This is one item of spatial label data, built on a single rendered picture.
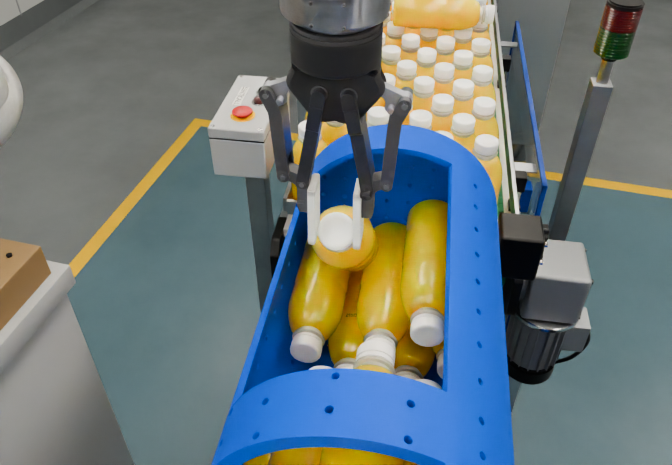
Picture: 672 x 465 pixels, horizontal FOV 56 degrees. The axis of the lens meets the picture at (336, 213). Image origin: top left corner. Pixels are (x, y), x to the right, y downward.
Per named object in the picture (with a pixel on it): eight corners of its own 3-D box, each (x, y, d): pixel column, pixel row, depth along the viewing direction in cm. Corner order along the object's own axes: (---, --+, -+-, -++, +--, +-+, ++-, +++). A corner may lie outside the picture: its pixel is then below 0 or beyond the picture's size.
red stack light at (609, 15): (603, 32, 112) (609, 11, 109) (597, 18, 117) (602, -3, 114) (640, 35, 111) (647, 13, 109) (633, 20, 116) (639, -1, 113)
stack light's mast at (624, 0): (587, 88, 119) (610, 5, 109) (582, 73, 124) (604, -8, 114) (622, 90, 118) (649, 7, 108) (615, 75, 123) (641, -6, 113)
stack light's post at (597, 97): (497, 413, 190) (592, 86, 120) (497, 402, 193) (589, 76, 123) (511, 415, 189) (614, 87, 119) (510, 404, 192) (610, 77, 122)
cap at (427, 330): (425, 304, 71) (424, 316, 70) (451, 320, 72) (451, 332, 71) (404, 321, 74) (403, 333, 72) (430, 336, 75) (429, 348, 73)
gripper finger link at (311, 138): (328, 94, 52) (311, 90, 52) (305, 195, 59) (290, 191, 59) (335, 73, 55) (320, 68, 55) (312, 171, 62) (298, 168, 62)
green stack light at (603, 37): (595, 58, 115) (602, 33, 112) (590, 44, 120) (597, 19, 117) (632, 61, 114) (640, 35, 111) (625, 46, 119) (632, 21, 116)
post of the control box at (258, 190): (274, 436, 184) (241, 152, 120) (277, 424, 187) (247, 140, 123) (287, 438, 183) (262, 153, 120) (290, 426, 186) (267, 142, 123)
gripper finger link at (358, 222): (356, 176, 61) (364, 177, 61) (356, 230, 66) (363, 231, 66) (352, 195, 59) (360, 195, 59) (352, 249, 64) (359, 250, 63)
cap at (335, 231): (334, 258, 66) (332, 257, 64) (312, 228, 67) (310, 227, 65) (363, 236, 66) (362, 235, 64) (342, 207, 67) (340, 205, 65)
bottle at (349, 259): (345, 281, 84) (330, 279, 66) (315, 239, 85) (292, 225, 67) (388, 250, 84) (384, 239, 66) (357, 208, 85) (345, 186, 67)
